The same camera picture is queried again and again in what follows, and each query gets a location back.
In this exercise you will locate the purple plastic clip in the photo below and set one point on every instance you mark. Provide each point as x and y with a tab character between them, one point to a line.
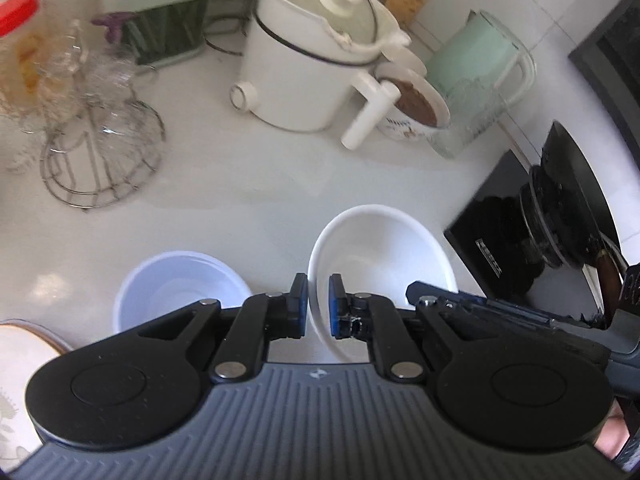
112	27

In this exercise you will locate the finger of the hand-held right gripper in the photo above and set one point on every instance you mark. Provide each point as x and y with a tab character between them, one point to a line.
525	312

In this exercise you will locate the clear glass cups on rack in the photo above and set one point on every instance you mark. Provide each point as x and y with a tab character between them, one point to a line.
75	75

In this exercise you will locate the pale green kettle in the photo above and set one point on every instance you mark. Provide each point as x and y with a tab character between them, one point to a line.
475	50

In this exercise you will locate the green chopstick holder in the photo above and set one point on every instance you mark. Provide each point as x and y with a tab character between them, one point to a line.
160	20

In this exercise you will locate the black stove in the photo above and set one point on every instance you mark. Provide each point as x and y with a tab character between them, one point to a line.
490	240

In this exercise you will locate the black pan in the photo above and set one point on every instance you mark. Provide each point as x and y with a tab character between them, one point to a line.
570	195

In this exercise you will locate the red lid plastic jar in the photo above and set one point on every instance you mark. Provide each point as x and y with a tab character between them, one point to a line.
20	50

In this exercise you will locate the white electric pot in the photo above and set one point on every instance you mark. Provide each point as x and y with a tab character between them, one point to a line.
295	65

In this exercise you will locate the white opaque bowl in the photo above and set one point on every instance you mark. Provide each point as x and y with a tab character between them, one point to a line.
385	245

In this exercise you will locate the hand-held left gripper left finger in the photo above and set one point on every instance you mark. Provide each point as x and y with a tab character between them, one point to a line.
299	305

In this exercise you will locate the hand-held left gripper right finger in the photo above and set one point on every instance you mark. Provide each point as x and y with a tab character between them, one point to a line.
336	305

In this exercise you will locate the floral print mug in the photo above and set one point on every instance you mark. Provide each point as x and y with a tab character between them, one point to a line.
415	105

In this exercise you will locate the dark glass panel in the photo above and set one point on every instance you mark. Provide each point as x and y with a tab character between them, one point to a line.
615	50

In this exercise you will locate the yellow sponge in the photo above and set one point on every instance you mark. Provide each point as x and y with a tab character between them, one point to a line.
407	2

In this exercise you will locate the person's right hand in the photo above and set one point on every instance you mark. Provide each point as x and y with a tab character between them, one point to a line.
612	440

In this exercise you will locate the clear glass pitcher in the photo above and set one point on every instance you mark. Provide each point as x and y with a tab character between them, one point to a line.
470	120

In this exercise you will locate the floral plate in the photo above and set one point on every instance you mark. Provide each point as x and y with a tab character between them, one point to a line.
20	370

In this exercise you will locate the upper pale blue cup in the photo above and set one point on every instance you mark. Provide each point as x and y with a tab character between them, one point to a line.
180	285

